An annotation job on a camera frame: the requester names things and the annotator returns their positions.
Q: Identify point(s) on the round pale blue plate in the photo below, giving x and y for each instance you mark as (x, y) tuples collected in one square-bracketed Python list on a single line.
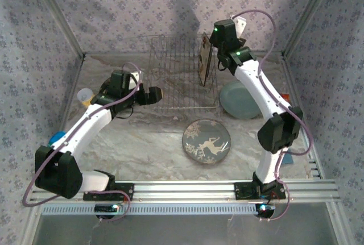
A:
[(236, 100)]

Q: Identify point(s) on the blue wallet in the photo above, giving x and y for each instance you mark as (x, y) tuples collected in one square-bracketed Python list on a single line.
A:
[(289, 159)]

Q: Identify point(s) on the aluminium frame post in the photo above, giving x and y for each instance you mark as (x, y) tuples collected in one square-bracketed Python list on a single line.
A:
[(311, 14), (63, 23)]

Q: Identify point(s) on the square floral ceramic plate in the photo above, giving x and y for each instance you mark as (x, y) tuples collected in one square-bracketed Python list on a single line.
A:
[(205, 57)]

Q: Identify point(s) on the aluminium back frame rail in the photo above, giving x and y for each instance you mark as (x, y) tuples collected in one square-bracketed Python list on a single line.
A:
[(113, 54)]

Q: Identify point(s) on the round glass deer plate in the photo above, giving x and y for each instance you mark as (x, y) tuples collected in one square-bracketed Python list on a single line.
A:
[(206, 142)]

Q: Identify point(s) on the white and yellow cup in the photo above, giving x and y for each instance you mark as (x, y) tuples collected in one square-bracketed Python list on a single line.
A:
[(84, 95)]

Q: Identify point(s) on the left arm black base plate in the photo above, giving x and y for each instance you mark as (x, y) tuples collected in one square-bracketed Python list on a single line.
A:
[(125, 192)]

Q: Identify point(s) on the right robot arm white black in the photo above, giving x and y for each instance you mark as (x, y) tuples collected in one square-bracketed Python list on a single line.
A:
[(256, 86)]

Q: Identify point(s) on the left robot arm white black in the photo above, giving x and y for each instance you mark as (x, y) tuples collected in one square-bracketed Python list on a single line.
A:
[(85, 125)]

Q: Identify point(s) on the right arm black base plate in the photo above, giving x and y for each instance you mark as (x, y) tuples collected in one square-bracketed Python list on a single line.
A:
[(241, 191)]

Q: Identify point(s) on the blue ball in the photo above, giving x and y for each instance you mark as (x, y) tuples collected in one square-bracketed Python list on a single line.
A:
[(55, 138)]

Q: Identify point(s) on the aluminium side frame rail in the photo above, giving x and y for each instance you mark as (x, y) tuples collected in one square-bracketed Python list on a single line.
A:
[(74, 86), (312, 148)]

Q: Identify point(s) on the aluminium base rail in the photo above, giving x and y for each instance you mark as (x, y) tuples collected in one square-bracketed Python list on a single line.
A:
[(185, 189)]

